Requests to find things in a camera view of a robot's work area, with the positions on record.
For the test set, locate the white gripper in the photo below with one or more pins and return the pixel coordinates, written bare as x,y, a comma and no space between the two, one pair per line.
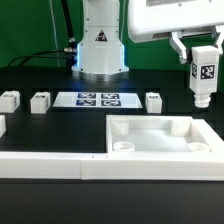
147,18

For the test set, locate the white square tabletop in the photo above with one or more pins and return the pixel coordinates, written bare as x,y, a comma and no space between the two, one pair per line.
160,134

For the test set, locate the white U-shaped fence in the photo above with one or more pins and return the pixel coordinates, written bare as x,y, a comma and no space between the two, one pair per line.
111,166

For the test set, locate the white sheet with tags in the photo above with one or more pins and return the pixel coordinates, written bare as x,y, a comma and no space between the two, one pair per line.
97,100

